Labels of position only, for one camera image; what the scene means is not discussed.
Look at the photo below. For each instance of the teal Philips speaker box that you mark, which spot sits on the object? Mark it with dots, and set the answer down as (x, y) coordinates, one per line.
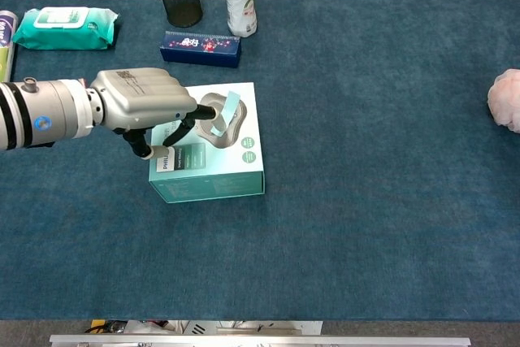
(211, 184)

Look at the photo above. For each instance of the small light blue strip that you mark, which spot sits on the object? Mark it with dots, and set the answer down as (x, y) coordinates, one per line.
(229, 109)

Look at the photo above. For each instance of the pink fluffy object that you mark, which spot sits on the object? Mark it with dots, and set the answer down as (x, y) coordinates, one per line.
(505, 99)

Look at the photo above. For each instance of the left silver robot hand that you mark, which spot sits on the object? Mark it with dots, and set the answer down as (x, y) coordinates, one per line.
(138, 99)

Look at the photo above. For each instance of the dark blue long box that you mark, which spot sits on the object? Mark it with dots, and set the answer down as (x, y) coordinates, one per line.
(199, 52)

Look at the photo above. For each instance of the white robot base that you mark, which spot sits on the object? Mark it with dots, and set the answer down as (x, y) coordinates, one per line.
(243, 327)

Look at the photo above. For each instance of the green wet wipes pack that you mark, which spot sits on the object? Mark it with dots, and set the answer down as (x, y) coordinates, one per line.
(61, 34)

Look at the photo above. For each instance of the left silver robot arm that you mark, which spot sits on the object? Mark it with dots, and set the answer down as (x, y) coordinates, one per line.
(44, 115)

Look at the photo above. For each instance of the aluminium profile rail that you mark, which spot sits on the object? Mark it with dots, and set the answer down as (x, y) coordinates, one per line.
(260, 341)

